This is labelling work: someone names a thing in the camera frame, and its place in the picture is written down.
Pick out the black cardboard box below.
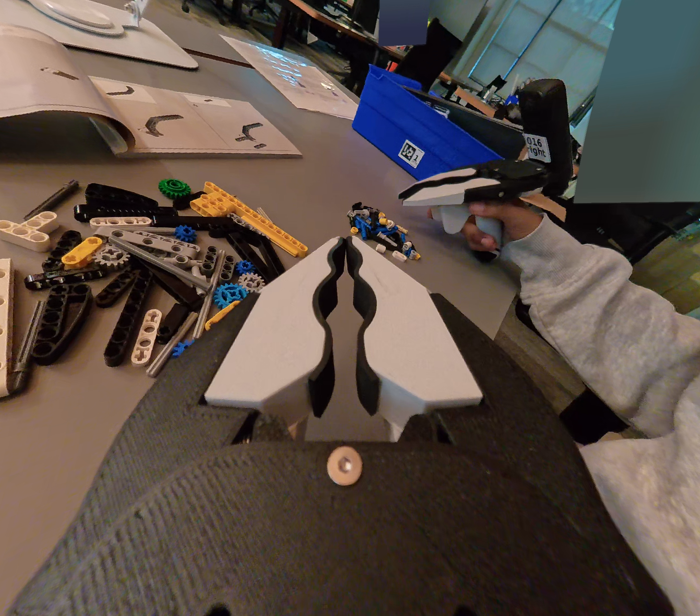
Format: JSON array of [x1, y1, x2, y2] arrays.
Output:
[[404, 78, 574, 219]]

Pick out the open instruction booklet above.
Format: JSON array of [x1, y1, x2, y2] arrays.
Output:
[[0, 24, 304, 159]]

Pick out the person's grey sweatshirt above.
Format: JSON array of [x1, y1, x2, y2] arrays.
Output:
[[579, 394, 700, 616]]

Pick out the person's right forearm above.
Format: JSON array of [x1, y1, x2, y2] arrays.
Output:
[[500, 214, 700, 440]]

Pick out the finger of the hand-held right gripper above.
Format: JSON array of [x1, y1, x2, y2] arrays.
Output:
[[397, 163, 502, 201], [400, 181, 502, 208]]

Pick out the printed paper sheet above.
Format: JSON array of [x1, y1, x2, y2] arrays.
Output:
[[220, 34, 359, 121]]

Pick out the black computer monitor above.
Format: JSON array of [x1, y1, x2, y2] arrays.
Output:
[[350, 0, 381, 33]]

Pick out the blue plastic bin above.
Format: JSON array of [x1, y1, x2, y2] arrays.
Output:
[[351, 63, 507, 180]]

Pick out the person's right hand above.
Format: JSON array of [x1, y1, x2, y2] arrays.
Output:
[[461, 199, 548, 253]]

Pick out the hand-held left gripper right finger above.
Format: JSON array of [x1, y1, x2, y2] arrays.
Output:
[[347, 235, 484, 443]]

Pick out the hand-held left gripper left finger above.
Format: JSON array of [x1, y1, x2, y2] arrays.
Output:
[[203, 236, 349, 443]]

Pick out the wooden office desk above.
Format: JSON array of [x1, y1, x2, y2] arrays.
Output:
[[254, 0, 407, 60]]

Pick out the pile of large lego pieces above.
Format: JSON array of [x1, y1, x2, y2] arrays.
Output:
[[0, 180, 310, 399]]

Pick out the heap of small blue lego bits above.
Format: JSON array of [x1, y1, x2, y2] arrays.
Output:
[[347, 201, 423, 263]]

